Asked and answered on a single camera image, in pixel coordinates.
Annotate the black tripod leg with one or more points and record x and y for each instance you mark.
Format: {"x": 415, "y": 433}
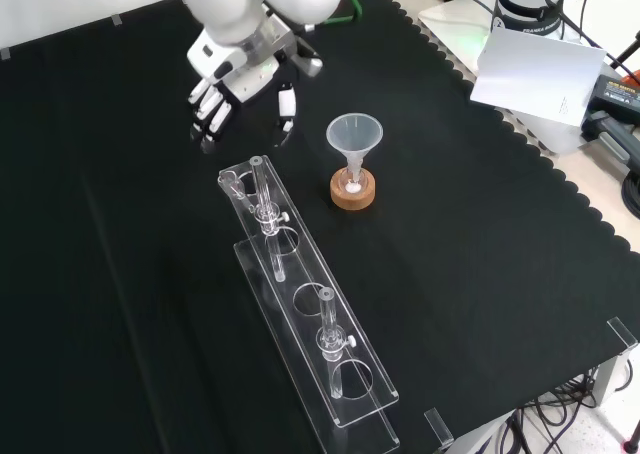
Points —
{"x": 625, "y": 54}

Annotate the black cloth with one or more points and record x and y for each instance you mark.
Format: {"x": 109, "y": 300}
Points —
{"x": 125, "y": 224}

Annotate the small round-bottom glass flask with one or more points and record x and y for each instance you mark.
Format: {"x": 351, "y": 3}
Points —
{"x": 353, "y": 186}

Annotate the grey tape piece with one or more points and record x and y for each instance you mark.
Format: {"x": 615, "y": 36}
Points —
{"x": 4, "y": 54}
{"x": 116, "y": 20}

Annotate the clear plastic funnel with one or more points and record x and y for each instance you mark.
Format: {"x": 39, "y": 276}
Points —
{"x": 354, "y": 136}

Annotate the clear acrylic table clamp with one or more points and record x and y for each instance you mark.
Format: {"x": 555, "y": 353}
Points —
{"x": 439, "y": 429}
{"x": 622, "y": 334}

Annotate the grey metal clamp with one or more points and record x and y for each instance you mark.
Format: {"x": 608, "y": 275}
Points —
{"x": 607, "y": 134}

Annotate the clear acrylic funnel stand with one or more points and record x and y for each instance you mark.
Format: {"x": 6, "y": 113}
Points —
{"x": 300, "y": 274}

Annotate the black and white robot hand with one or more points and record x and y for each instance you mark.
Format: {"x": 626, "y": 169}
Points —
{"x": 245, "y": 74}

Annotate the black power adapter yellow label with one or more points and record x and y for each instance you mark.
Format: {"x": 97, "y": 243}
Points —
{"x": 617, "y": 94}

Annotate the white paper sheet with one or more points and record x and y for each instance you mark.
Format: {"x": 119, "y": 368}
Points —
{"x": 537, "y": 76}

